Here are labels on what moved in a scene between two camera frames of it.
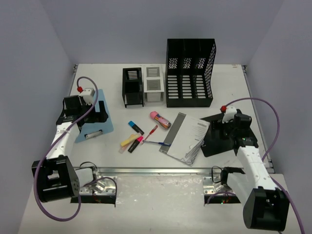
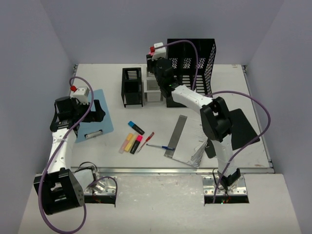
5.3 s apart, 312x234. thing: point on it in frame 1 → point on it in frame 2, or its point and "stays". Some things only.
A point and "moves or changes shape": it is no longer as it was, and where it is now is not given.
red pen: [150, 132] → [148, 138]
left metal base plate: [102, 186] stays
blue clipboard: [91, 129] stays
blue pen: [158, 143] → [162, 146]
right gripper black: [219, 125] → [151, 63]
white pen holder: [153, 82] stays
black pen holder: [132, 90] stays
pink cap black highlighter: [135, 144] moves or changes shape
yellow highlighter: [133, 137] moves or changes shape
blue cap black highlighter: [135, 127] stays
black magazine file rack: [188, 63] stays
